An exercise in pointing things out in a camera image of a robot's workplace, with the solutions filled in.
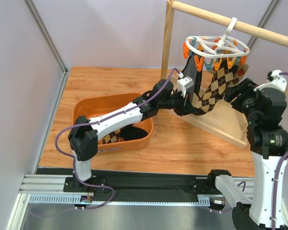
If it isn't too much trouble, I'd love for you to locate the brown argyle sock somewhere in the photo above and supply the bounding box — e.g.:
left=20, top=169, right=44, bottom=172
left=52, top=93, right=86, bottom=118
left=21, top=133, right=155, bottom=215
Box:
left=98, top=129, right=123, bottom=145
left=195, top=60, right=249, bottom=115

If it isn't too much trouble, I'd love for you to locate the black white-striped sock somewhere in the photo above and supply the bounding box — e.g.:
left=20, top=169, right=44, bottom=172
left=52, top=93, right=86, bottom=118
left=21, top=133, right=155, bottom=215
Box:
left=120, top=125, right=148, bottom=141

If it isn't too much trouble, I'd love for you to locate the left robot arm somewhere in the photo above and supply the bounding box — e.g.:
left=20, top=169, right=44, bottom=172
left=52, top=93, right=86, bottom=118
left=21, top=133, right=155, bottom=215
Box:
left=68, top=77, right=200, bottom=186

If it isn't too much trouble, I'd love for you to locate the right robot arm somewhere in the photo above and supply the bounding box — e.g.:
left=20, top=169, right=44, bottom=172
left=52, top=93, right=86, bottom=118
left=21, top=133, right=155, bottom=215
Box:
left=210, top=78, right=288, bottom=230

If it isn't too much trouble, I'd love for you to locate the wooden hanger rack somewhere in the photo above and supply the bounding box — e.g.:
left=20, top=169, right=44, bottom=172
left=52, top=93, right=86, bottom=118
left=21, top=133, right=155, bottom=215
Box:
left=161, top=0, right=288, bottom=148

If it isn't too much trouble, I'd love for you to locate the white round clip hanger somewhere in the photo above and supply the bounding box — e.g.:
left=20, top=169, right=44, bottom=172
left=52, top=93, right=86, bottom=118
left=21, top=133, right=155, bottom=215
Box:
left=183, top=17, right=250, bottom=59

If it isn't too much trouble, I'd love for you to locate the grey black sock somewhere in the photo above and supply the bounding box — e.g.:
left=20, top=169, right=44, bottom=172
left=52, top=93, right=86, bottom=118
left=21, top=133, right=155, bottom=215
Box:
left=182, top=55, right=202, bottom=97

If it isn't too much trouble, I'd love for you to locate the orange plastic basket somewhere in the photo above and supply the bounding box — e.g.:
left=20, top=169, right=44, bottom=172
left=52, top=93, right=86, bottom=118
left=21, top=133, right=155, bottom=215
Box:
left=72, top=92, right=154, bottom=153

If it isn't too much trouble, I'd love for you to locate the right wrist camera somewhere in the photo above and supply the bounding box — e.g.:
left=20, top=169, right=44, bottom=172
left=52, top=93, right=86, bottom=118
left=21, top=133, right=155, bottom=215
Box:
left=253, top=70, right=287, bottom=92

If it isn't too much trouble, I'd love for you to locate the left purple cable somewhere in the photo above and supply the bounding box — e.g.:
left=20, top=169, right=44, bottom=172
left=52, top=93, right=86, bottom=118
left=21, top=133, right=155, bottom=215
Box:
left=28, top=68, right=184, bottom=218

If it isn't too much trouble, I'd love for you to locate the purple cable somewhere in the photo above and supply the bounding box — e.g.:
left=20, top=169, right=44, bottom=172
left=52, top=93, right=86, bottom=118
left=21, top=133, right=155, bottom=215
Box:
left=28, top=68, right=184, bottom=218
left=210, top=71, right=288, bottom=230

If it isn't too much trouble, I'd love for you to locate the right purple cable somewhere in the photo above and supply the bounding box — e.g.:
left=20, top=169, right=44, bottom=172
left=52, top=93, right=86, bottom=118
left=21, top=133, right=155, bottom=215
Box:
left=210, top=71, right=288, bottom=230

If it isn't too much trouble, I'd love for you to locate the right aluminium frame post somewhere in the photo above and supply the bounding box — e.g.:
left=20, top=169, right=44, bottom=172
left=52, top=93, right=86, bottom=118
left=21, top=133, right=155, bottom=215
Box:
left=247, top=0, right=281, bottom=49

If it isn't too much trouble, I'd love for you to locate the aluminium frame post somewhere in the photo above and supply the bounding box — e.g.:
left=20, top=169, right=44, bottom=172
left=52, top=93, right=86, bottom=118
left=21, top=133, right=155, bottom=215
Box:
left=247, top=0, right=281, bottom=49
left=24, top=0, right=69, bottom=174

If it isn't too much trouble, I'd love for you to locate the left aluminium frame post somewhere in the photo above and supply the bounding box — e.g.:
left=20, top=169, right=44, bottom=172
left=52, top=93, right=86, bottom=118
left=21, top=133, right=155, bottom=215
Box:
left=24, top=0, right=69, bottom=174

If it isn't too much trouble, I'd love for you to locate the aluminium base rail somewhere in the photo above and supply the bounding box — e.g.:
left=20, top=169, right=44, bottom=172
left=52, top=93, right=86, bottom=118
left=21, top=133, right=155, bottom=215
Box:
left=19, top=174, right=255, bottom=207

